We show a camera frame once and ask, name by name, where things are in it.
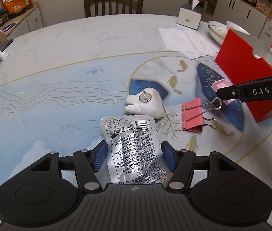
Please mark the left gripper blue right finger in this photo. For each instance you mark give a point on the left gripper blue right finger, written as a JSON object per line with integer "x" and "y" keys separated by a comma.
{"x": 169, "y": 155}

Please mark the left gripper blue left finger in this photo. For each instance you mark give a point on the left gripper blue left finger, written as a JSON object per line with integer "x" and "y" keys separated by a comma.
{"x": 98, "y": 156}

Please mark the silver printed foil packet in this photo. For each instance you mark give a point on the silver printed foil packet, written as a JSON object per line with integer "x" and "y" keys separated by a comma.
{"x": 134, "y": 153}

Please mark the pink binder clip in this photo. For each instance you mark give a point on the pink binder clip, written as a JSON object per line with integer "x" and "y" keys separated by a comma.
{"x": 192, "y": 115}

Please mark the white tooth plush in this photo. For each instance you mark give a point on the white tooth plush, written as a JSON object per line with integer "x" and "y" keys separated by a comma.
{"x": 147, "y": 102}

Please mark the red white cardboard box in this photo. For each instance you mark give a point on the red white cardboard box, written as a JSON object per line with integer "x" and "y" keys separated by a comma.
{"x": 237, "y": 60}

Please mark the blue decorated table mat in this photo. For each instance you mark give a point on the blue decorated table mat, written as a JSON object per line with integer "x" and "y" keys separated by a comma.
{"x": 59, "y": 108}

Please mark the white ceramic bowl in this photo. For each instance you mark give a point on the white ceramic bowl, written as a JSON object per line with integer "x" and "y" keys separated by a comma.
{"x": 233, "y": 26}

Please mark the white plates stack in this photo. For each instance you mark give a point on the white plates stack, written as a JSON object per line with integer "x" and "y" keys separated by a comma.
{"x": 218, "y": 31}

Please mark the white paper sheet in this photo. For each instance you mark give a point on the white paper sheet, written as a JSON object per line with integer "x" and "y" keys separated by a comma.
{"x": 192, "y": 43}

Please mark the green white tissue box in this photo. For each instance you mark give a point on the green white tissue box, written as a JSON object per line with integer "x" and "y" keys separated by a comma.
{"x": 190, "y": 15}

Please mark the white sideboard cabinet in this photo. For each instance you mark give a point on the white sideboard cabinet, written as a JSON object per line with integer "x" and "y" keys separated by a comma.
{"x": 23, "y": 24}

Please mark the red lid jar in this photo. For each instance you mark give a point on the red lid jar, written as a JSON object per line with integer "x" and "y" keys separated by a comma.
{"x": 28, "y": 4}

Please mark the orange snack bag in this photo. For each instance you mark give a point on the orange snack bag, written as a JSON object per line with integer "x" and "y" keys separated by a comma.
{"x": 13, "y": 7}

